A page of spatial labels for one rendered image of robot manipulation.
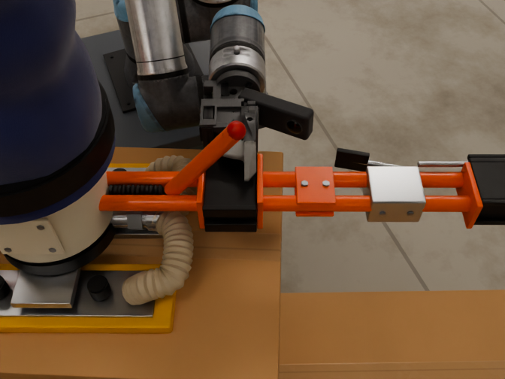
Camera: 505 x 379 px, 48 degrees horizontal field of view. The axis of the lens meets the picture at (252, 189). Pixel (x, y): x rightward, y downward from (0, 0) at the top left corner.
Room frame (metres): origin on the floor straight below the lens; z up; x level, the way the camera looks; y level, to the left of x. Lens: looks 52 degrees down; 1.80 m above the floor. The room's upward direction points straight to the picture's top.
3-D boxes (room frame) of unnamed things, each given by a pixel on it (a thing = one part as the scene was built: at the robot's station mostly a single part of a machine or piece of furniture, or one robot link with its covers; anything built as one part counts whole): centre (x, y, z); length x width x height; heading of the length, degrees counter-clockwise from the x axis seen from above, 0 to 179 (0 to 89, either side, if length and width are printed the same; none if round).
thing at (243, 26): (0.78, 0.02, 1.20); 0.12 x 0.09 x 0.10; 1
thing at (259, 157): (0.47, 0.03, 1.20); 0.10 x 0.08 x 0.06; 0
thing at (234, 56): (0.69, 0.02, 1.20); 0.09 x 0.05 x 0.10; 91
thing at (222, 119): (0.61, 0.03, 1.20); 0.12 x 0.09 x 0.08; 1
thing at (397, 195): (0.47, -0.19, 1.20); 0.07 x 0.07 x 0.04; 0
